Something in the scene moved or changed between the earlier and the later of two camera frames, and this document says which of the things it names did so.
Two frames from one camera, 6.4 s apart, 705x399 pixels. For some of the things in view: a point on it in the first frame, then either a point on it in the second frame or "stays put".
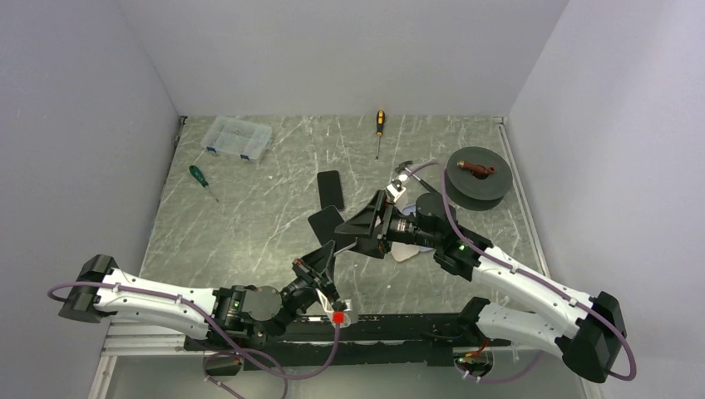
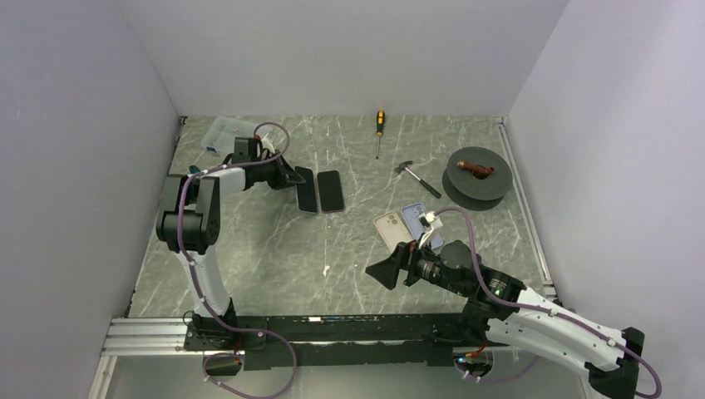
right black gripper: x=364 y=222 -> x=406 y=255
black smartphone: x=330 y=189 stays put
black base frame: x=352 y=339 stays put
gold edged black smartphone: x=325 y=223 -> x=306 y=194
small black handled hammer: x=401 y=168 stays put
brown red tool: x=475 y=169 stays put
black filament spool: x=466 y=192 stays put
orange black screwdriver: x=380 y=129 stays put
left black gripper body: x=301 y=292 -> x=273 y=172
